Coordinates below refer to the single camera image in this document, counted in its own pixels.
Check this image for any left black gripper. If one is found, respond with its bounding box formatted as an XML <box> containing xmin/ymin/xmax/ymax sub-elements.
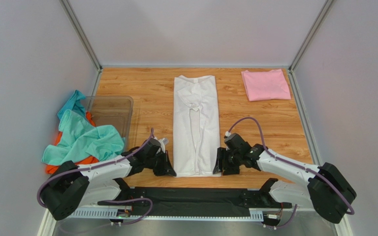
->
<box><xmin>145</xmin><ymin>149</ymin><xmax>177</xmax><ymax>176</ymax></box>

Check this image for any white t shirt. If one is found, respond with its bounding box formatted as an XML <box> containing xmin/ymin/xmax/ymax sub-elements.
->
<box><xmin>173</xmin><ymin>75</ymin><xmax>221</xmax><ymax>177</ymax></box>

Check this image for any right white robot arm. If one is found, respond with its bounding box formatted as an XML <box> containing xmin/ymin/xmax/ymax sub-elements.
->
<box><xmin>213</xmin><ymin>133</ymin><xmax>357</xmax><ymax>224</ymax></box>

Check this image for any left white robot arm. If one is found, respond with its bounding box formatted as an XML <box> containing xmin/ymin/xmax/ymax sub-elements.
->
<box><xmin>37</xmin><ymin>137</ymin><xmax>176</xmax><ymax>220</ymax></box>

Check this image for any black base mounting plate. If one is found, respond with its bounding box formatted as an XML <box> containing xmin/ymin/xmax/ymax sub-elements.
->
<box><xmin>116</xmin><ymin>187</ymin><xmax>292</xmax><ymax>217</ymax></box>

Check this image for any clear plastic bin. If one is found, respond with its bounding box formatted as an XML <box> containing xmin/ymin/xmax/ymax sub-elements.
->
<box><xmin>81</xmin><ymin>96</ymin><xmax>133</xmax><ymax>150</ymax></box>

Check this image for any folded pink t shirt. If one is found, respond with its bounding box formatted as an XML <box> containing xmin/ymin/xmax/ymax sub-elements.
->
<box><xmin>241</xmin><ymin>69</ymin><xmax>291</xmax><ymax>102</ymax></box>

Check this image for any mint green t shirt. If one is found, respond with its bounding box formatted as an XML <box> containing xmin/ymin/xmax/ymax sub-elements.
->
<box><xmin>41</xmin><ymin>110</ymin><xmax>125</xmax><ymax>166</ymax></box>

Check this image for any teal blue t shirt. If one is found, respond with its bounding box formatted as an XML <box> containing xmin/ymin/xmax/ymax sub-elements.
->
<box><xmin>57</xmin><ymin>90</ymin><xmax>86</xmax><ymax>120</ymax></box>

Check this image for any orange t shirt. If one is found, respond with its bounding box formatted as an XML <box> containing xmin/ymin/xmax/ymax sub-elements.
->
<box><xmin>41</xmin><ymin>110</ymin><xmax>99</xmax><ymax>174</ymax></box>

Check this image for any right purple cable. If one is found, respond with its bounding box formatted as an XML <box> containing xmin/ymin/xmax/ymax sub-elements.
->
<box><xmin>225</xmin><ymin>117</ymin><xmax>355</xmax><ymax>229</ymax></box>

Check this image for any aluminium frame rail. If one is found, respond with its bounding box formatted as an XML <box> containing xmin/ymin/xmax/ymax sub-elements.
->
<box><xmin>37</xmin><ymin>184</ymin><xmax>354</xmax><ymax>236</ymax></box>

